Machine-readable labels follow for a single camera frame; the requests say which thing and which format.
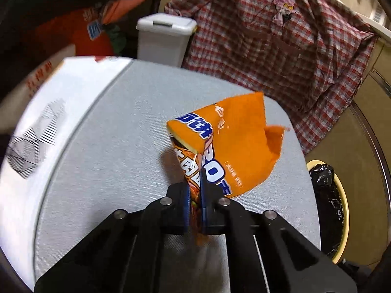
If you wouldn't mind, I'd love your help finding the black bin liner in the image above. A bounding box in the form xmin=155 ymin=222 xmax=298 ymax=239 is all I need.
xmin=308 ymin=163 xmax=344 ymax=255

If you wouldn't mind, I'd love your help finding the beige kitchen cabinet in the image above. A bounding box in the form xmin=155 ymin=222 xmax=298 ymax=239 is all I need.
xmin=305 ymin=21 xmax=391 ymax=281

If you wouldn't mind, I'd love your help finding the white printed cardboard box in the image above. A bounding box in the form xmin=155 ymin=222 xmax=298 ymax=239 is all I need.
xmin=0 ymin=55 xmax=135 ymax=284

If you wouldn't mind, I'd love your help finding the yellow round trash bin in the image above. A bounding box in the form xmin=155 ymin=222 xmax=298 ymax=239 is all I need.
xmin=305 ymin=159 xmax=350 ymax=264

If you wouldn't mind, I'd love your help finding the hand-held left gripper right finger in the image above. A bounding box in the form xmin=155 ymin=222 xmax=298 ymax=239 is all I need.
xmin=200 ymin=181 xmax=358 ymax=293

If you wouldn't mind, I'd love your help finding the white lidded bin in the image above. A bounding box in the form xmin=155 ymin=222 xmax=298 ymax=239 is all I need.
xmin=136 ymin=13 xmax=197 ymax=68

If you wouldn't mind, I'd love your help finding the red plaid shirt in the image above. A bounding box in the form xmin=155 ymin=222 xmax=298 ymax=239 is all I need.
xmin=165 ymin=0 xmax=379 ymax=156

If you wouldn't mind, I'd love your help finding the orange-red printed sack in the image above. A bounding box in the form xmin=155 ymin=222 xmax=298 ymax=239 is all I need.
xmin=33 ymin=4 xmax=123 ymax=57

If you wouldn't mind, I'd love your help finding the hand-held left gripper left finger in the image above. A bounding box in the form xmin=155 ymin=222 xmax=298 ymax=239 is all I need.
xmin=33 ymin=183 xmax=191 ymax=293

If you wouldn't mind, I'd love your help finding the black metal shelf rack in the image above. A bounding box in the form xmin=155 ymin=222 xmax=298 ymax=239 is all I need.
xmin=0 ymin=0 xmax=172 ymax=98

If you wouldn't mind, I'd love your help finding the orange snack packet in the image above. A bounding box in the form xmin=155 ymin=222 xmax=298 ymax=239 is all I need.
xmin=166 ymin=92 xmax=286 ymax=246

